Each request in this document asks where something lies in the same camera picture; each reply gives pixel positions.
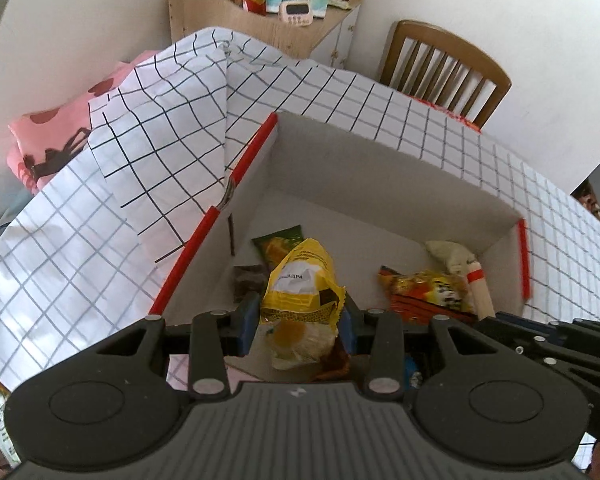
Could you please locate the brown orange snack bag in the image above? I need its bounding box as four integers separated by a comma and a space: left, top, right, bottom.
312, 337, 351, 382

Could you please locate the blue oreo packet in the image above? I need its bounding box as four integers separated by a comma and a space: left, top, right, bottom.
404, 356, 422, 390

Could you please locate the red orange chip bag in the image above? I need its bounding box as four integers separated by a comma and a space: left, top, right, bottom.
378, 266, 478, 325

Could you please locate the dark green small packet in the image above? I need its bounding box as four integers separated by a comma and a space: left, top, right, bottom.
232, 264, 268, 304

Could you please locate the white orange snack packet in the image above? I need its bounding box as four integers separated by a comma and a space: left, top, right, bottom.
265, 320, 337, 370

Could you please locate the yellow snack packet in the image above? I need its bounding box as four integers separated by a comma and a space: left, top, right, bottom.
260, 238, 347, 334

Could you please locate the clear small candy packet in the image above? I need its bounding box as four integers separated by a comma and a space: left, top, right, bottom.
466, 260, 495, 320

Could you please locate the green biscuit packet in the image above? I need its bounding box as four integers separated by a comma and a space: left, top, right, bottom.
251, 224, 304, 271

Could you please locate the pale green-flecked snack bag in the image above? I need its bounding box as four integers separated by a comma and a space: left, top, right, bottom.
425, 240, 478, 278

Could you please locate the red and white cardboard box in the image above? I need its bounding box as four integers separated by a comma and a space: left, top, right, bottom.
162, 114, 527, 389

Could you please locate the white black grid tablecloth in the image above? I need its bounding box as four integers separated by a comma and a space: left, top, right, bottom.
0, 26, 600, 470

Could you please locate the red chair cushion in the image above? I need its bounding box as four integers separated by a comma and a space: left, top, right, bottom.
405, 96, 482, 134

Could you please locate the pink patterned cloth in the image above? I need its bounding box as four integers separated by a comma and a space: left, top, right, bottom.
6, 51, 155, 195

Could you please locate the wooden chair behind table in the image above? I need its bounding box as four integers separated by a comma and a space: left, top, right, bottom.
379, 20, 512, 129

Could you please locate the wooden side cabinet with drawers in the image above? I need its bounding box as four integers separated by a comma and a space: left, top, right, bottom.
169, 0, 363, 68

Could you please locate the pink digital timer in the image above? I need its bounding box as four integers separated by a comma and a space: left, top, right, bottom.
278, 0, 313, 27

